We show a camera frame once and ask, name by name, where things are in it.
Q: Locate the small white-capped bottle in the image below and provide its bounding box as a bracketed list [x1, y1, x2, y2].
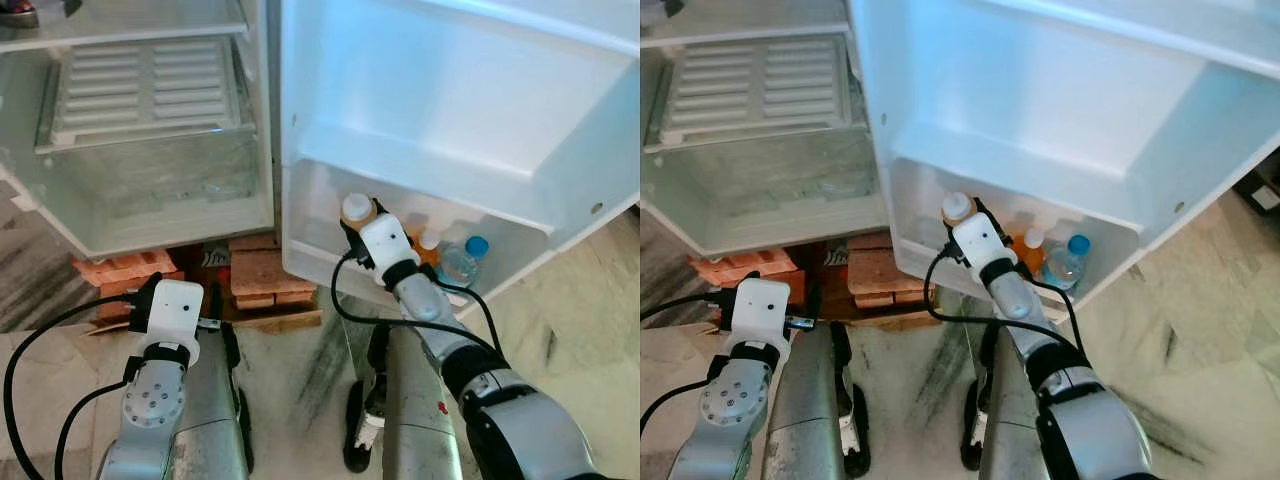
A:
[940, 190, 980, 227]
[338, 192, 382, 233]

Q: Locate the orange squeeze bottle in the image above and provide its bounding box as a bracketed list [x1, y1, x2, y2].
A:
[414, 228, 447, 270]
[1014, 226, 1047, 277]

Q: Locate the clear water bottle teal cap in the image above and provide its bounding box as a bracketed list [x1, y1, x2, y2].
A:
[437, 234, 492, 292]
[1045, 232, 1094, 292]

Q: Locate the light grey fridge door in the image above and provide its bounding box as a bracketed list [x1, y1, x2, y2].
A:
[279, 0, 641, 320]
[847, 0, 1280, 312]

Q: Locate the light grey fridge cabinet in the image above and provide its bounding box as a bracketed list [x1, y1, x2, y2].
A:
[0, 0, 282, 262]
[640, 0, 892, 260]

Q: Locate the glass fridge shelf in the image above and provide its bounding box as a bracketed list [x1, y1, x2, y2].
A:
[640, 18, 852, 54]
[0, 18, 252, 57]

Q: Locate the white door shelf bin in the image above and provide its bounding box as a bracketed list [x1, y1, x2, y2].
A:
[887, 154, 1142, 307]
[282, 154, 557, 317]

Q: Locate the orange brick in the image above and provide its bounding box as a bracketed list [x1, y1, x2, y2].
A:
[690, 249, 792, 287]
[72, 249, 184, 290]
[228, 235, 322, 312]
[848, 240, 937, 312]

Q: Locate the wooden plank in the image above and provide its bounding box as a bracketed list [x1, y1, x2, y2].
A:
[85, 304, 324, 337]

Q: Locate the silver robot left leg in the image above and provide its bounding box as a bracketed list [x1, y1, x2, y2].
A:
[170, 320, 257, 480]
[765, 320, 872, 480]

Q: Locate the silver robot leg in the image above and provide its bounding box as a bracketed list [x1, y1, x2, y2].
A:
[765, 320, 872, 480]
[344, 320, 467, 480]
[170, 320, 257, 480]
[959, 320, 1052, 480]

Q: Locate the clear crisper drawer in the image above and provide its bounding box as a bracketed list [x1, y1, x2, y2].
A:
[44, 128, 264, 217]
[655, 128, 882, 207]

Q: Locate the silver robot right leg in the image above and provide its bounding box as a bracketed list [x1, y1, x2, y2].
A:
[959, 320, 1052, 480]
[344, 320, 467, 480]

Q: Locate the white slotted crisper cover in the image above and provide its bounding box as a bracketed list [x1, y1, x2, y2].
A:
[35, 36, 254, 154]
[655, 36, 857, 152]

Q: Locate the black box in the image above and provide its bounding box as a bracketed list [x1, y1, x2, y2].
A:
[1234, 150, 1280, 217]

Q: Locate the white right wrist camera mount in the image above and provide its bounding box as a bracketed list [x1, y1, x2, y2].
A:
[950, 211, 1012, 277]
[357, 211, 414, 282]

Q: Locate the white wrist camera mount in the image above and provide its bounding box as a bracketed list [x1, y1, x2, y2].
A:
[950, 211, 1012, 277]
[357, 211, 414, 282]
[147, 279, 206, 347]
[729, 277, 792, 347]

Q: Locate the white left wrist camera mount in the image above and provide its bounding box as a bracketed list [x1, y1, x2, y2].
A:
[147, 279, 206, 347]
[729, 277, 792, 347]

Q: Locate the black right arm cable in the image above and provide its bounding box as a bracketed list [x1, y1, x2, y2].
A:
[435, 282, 505, 353]
[1030, 280, 1088, 353]
[922, 250, 1087, 353]
[329, 250, 501, 353]

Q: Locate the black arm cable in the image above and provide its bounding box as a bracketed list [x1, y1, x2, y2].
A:
[640, 379, 717, 443]
[3, 293, 153, 480]
[922, 250, 1087, 353]
[435, 282, 505, 353]
[640, 291, 737, 323]
[54, 379, 137, 480]
[1030, 280, 1088, 353]
[329, 250, 501, 353]

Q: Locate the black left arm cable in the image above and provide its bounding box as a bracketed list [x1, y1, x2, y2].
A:
[640, 291, 737, 323]
[3, 293, 153, 480]
[640, 379, 717, 443]
[54, 379, 137, 480]

